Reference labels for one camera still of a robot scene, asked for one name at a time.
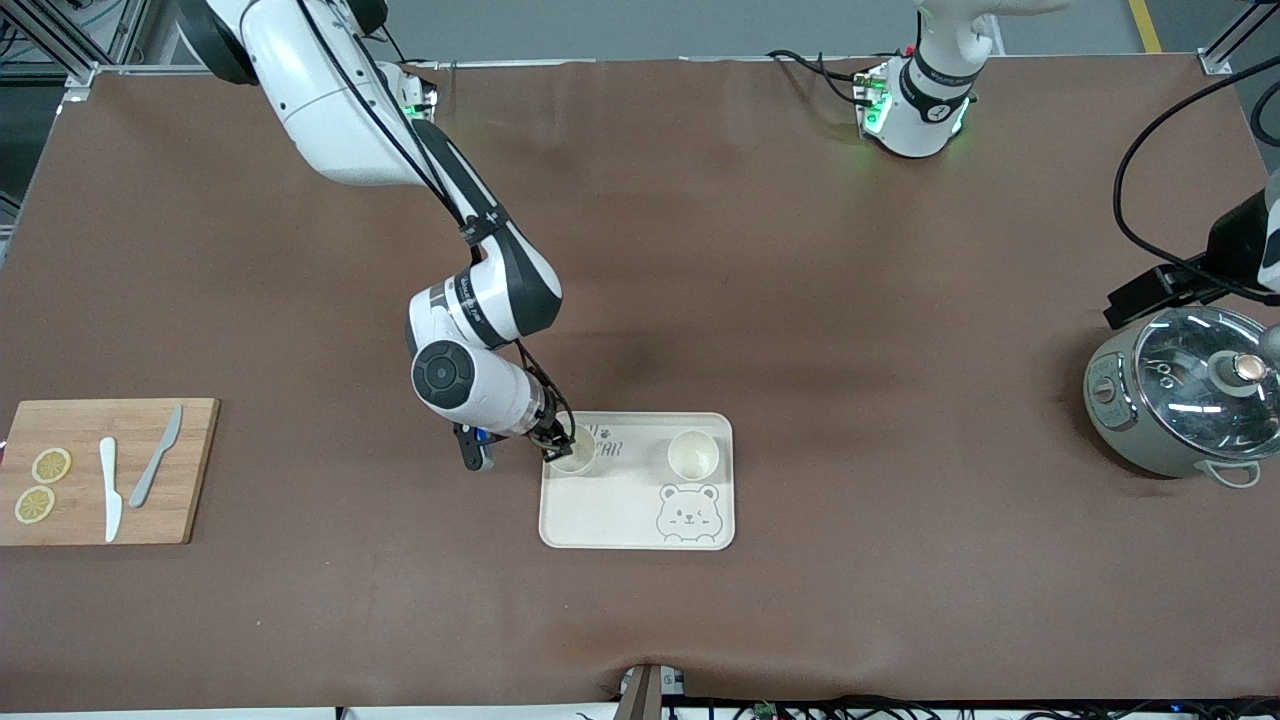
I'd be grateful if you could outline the white plastic knife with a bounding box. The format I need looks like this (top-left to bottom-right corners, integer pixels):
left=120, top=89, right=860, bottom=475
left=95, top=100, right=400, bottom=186
left=98, top=437, right=123, bottom=543

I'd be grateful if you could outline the black left base cable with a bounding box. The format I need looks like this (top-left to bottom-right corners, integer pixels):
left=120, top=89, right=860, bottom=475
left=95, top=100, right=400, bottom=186
left=766, top=47, right=873, bottom=107

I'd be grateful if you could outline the wooden cutting board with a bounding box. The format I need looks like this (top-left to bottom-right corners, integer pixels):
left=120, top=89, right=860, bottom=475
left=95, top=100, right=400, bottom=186
left=0, top=398, right=220, bottom=547

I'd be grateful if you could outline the brown table cover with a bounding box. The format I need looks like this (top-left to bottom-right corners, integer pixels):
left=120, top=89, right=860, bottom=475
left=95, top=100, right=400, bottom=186
left=0, top=55, right=1280, bottom=713

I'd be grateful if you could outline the grey plastic knife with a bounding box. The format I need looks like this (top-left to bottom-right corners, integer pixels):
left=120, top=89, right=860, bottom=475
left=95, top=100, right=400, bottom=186
left=128, top=404, right=184, bottom=509

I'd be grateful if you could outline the aluminium frame profile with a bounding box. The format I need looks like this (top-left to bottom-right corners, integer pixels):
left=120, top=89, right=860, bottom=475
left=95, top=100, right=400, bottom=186
left=0, top=0, right=151, bottom=101
left=1200, top=0, right=1280, bottom=77

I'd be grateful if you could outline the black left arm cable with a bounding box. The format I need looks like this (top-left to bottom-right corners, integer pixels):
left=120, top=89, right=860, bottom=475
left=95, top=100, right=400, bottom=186
left=1113, top=68, right=1280, bottom=303

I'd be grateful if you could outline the grey electric cooking pot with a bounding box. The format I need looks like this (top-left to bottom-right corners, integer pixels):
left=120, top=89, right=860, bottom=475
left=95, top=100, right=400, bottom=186
left=1083, top=290, right=1280, bottom=489

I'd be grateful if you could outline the cream bear print tray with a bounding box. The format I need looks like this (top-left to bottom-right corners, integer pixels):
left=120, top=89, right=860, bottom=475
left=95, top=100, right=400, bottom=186
left=539, top=411, right=736, bottom=551

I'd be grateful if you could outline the white IKEA cup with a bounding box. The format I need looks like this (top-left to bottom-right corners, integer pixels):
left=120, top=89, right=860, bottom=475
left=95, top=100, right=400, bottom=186
left=548, top=425, right=598, bottom=476
left=667, top=429, right=721, bottom=482

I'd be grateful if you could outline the glass pot lid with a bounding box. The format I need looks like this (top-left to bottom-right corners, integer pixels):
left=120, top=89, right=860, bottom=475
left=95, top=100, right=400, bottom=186
left=1133, top=306, right=1280, bottom=461

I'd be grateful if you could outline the camera mount post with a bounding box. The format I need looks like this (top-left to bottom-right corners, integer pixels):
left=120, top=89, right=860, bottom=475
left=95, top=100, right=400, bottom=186
left=618, top=664, right=686, bottom=720

